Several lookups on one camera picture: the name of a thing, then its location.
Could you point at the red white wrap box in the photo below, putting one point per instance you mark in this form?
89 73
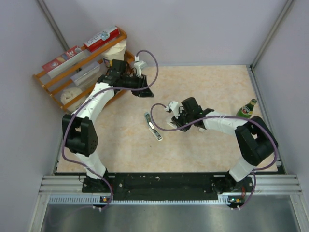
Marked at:
64 61

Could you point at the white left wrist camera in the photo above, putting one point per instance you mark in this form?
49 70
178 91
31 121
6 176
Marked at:
139 65

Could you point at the red white foil box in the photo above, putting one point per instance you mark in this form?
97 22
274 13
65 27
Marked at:
101 38

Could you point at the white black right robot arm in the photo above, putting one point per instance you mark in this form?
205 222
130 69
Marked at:
254 138

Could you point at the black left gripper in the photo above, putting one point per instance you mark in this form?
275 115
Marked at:
145 93

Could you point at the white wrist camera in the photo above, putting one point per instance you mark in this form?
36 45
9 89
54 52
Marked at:
139 65
174 107

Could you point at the green glass bottle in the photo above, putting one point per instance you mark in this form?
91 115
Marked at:
246 111

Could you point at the white staple box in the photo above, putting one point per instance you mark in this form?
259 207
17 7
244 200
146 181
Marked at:
170 123

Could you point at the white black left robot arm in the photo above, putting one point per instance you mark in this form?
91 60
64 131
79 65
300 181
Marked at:
79 134

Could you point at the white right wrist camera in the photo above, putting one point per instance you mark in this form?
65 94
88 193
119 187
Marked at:
174 107

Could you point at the silver foil box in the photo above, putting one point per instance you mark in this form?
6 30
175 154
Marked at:
85 73

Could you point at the orange wooden shelf rack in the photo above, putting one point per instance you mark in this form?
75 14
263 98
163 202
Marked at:
70 77

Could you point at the light blue stapler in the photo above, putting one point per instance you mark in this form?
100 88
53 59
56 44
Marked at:
151 127

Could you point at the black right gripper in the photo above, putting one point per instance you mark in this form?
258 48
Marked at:
178 121

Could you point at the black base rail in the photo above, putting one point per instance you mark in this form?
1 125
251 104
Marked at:
167 186

